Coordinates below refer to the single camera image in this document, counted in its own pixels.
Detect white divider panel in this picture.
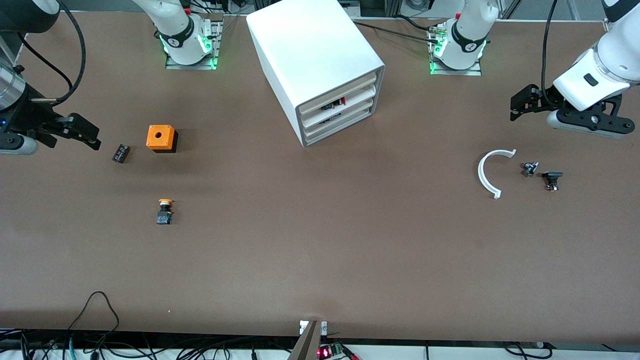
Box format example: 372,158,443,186
301,82,377,129

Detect black flat push button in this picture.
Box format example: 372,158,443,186
542,171,564,192

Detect yellow mushroom push button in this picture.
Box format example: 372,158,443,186
156,198,174,225

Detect white plastic drawer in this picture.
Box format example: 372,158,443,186
303,93,377,137
304,104,377,146
301,71,377,119

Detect white grey drawer cabinet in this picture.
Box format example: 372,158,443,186
246,0,386,148

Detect white curved plastic arc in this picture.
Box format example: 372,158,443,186
477,149,517,200

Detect aluminium profile mast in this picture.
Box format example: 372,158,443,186
287,320,329,360

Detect circuit board with red light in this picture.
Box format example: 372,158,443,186
316,342,359,360

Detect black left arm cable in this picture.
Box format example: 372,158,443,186
541,0,559,107

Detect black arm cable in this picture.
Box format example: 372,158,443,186
541,0,559,107
17,0,87,106

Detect orange button enclosure box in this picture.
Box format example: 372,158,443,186
146,125,179,154

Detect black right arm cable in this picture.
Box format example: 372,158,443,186
17,0,87,106

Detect black cable on table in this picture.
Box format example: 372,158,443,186
352,20,441,45

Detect thin black looped cable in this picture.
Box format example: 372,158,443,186
67,291,121,335

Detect aluminium frame structure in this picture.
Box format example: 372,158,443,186
350,0,451,21

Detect tangled black cable bundle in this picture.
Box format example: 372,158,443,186
0,327,301,360

